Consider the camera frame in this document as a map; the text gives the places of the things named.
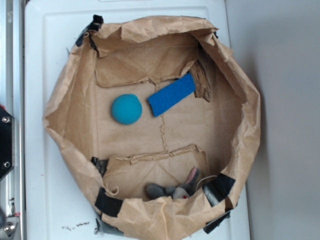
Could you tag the blue felt ball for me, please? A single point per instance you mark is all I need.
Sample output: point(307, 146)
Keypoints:
point(126, 109)

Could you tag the blue sponge block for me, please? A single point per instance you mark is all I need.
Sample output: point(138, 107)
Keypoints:
point(167, 97)

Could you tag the brown paper bag bin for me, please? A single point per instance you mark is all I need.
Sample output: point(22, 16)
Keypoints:
point(216, 128)

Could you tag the grey plush mouse toy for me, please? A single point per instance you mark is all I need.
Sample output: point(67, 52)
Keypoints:
point(182, 191)

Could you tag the white plastic tray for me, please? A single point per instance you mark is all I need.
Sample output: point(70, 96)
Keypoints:
point(56, 207)

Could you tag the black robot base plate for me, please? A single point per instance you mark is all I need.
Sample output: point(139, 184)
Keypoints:
point(7, 142)

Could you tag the silver metal rail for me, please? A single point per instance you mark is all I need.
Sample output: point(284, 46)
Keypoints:
point(12, 187)

